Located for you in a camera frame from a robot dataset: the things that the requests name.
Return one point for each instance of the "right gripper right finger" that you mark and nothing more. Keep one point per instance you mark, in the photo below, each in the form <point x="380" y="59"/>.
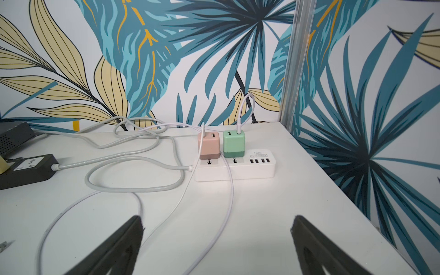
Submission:
<point x="318" y="255"/>

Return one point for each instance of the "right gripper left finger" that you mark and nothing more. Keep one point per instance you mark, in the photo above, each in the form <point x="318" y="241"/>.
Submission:
<point x="117" y="254"/>

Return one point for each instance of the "black power strip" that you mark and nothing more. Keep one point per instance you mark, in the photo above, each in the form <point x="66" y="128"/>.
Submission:
<point x="24" y="171"/>

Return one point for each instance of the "green charger plug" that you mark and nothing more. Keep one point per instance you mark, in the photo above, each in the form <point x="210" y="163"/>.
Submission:
<point x="233" y="144"/>

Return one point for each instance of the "pink charger plug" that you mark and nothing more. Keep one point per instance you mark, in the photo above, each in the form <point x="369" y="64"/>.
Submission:
<point x="210" y="145"/>

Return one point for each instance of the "yellow charger plug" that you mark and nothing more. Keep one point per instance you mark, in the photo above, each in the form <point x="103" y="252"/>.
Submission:
<point x="3" y="165"/>

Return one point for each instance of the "dark blue network switch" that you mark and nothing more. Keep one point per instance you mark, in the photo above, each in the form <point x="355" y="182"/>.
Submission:
<point x="13" y="135"/>

